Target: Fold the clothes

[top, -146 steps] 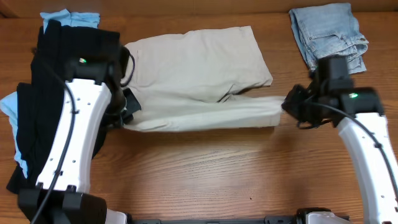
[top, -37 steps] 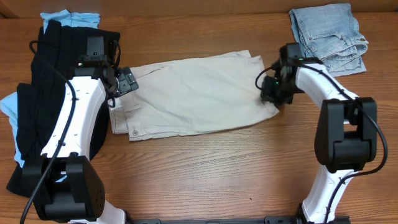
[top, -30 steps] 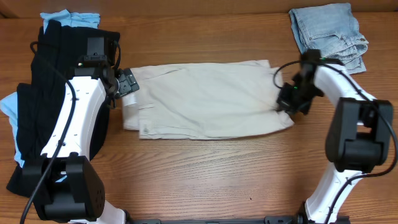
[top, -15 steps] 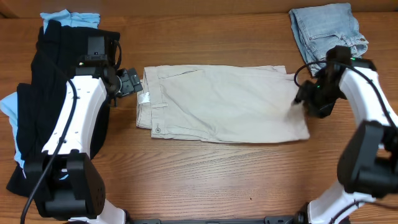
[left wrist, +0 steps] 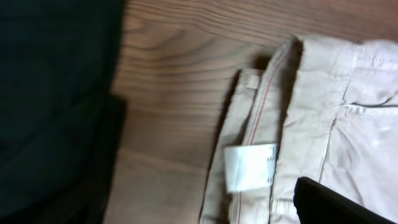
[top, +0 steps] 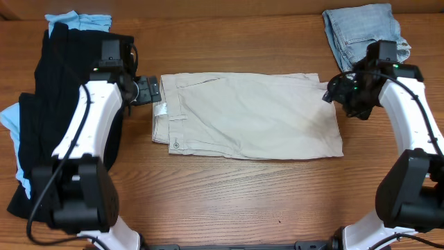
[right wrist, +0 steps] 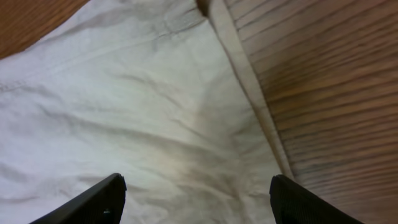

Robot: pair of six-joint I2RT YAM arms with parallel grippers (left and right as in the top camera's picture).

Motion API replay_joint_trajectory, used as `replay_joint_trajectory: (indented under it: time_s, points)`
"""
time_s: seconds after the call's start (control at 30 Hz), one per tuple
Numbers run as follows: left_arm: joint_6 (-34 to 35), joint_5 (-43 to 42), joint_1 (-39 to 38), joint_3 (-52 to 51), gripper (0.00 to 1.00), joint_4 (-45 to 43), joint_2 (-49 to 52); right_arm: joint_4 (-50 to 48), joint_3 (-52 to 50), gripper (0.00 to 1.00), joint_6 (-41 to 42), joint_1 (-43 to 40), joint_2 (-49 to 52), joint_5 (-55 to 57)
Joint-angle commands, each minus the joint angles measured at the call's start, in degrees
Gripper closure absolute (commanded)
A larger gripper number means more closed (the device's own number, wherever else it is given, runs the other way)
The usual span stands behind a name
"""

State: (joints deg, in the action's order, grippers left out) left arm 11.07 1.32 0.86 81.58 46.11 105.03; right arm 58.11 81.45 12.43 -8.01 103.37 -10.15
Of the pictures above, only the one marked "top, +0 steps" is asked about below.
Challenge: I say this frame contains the beige khaki shorts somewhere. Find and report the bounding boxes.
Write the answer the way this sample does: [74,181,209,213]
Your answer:
[152,72,343,160]

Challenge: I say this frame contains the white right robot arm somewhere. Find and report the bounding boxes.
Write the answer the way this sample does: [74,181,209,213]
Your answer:
[323,62,443,249]

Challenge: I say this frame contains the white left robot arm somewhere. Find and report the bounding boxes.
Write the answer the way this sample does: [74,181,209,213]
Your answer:
[26,69,161,249]

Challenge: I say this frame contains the folded light blue jeans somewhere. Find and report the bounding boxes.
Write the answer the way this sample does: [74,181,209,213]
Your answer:
[322,3,411,72]

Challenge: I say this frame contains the black garment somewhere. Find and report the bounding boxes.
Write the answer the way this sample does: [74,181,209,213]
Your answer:
[6,22,136,224]

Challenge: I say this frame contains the light blue garment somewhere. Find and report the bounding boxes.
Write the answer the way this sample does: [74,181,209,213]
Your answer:
[1,10,112,199]

